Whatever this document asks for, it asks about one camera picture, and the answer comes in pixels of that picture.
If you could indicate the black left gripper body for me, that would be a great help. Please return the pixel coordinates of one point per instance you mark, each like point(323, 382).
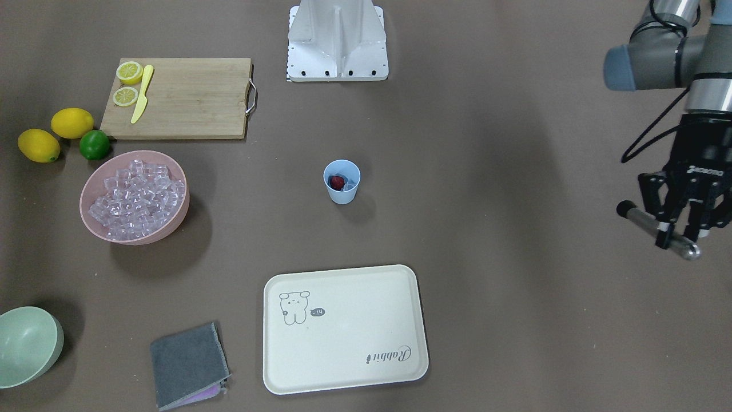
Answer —
point(701, 143)

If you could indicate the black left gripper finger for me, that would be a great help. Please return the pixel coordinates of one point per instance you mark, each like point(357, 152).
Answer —
point(667, 214)
point(702, 217)

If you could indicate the steel muddler black tip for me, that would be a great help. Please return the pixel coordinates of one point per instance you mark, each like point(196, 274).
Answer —
point(681, 246)

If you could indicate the red strawberry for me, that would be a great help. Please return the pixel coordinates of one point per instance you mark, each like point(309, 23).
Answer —
point(337, 183)

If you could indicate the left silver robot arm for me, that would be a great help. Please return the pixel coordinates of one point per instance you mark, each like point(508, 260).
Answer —
point(661, 54)

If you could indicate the light blue plastic cup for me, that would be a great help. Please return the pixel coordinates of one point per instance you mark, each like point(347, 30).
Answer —
point(345, 168)

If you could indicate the pile of clear ice cubes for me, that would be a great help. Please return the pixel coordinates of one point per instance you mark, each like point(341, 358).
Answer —
point(140, 200)

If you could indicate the cream rectangular tray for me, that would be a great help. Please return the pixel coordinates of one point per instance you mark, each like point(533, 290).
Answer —
point(336, 329)

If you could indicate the wooden cutting board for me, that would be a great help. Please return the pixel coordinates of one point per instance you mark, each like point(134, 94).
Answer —
point(189, 98)

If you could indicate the grey folded cloth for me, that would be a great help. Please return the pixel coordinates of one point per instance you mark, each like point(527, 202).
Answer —
point(188, 367)

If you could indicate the pink bowl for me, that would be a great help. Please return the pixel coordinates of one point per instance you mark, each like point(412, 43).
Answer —
point(94, 187)

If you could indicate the yellow plastic knife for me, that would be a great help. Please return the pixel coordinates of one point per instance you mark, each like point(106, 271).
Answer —
point(142, 101)

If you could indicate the lemon slice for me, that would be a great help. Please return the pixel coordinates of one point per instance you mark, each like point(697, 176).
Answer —
point(130, 73)
point(125, 96)

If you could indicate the green lime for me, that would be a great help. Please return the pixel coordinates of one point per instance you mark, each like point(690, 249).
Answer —
point(94, 145)

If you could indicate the yellow lemon far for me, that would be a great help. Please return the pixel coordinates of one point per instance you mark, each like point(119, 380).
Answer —
point(72, 123)

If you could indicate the yellow lemon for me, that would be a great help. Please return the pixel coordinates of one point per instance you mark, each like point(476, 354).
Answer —
point(72, 123)
point(38, 145)

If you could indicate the yellow lemon near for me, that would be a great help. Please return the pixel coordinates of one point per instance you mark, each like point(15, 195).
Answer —
point(38, 145)

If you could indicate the mint green bowl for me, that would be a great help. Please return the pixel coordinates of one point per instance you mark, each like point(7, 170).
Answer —
point(31, 342)

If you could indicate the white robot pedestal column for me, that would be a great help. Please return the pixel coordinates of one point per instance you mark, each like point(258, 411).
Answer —
point(336, 41)

